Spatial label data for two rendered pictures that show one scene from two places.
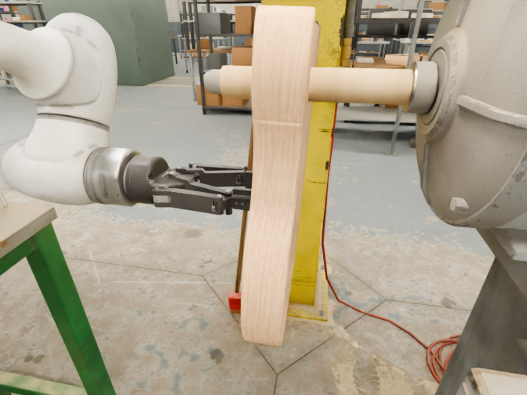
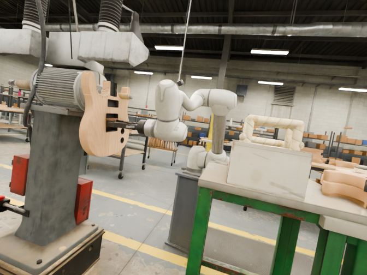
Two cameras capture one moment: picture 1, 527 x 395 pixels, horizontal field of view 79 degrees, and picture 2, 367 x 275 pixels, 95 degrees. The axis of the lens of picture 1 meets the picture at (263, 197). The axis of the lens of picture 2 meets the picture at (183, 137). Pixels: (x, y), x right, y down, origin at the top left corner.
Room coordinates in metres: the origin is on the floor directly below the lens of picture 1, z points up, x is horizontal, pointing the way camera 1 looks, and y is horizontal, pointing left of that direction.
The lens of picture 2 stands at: (1.31, 0.44, 1.12)
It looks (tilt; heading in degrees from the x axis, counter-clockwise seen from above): 3 degrees down; 183
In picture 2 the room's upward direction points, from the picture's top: 9 degrees clockwise
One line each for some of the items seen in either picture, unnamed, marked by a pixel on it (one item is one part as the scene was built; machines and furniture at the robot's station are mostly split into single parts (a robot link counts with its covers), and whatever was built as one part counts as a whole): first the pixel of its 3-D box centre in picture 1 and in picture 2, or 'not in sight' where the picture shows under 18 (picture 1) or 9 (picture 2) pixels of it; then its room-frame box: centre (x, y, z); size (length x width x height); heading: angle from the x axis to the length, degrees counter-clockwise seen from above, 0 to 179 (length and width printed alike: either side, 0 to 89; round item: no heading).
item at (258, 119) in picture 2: not in sight; (274, 121); (0.65, 0.73, 1.20); 0.20 x 0.03 x 0.03; 78
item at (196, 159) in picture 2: not in sight; (197, 156); (-0.33, 0.51, 0.87); 0.18 x 0.16 x 0.22; 74
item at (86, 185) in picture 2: not in sight; (72, 194); (0.10, -0.39, 0.49); 0.25 x 0.12 x 0.37; 80
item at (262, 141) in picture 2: not in sight; (262, 141); (0.49, 0.77, 1.12); 0.20 x 0.03 x 0.03; 78
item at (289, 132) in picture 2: not in sight; (289, 137); (0.59, 0.83, 1.15); 0.03 x 0.03 x 0.09
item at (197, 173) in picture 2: not in sight; (191, 169); (-0.34, 0.48, 0.73); 0.22 x 0.18 x 0.06; 72
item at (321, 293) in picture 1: (290, 284); not in sight; (1.34, -0.15, 0.02); 0.40 x 0.40 x 0.02; 80
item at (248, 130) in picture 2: not in sight; (248, 130); (0.63, 0.65, 1.15); 0.03 x 0.03 x 0.09
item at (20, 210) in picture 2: not in sight; (10, 209); (0.35, -0.61, 0.46); 0.25 x 0.07 x 0.08; 80
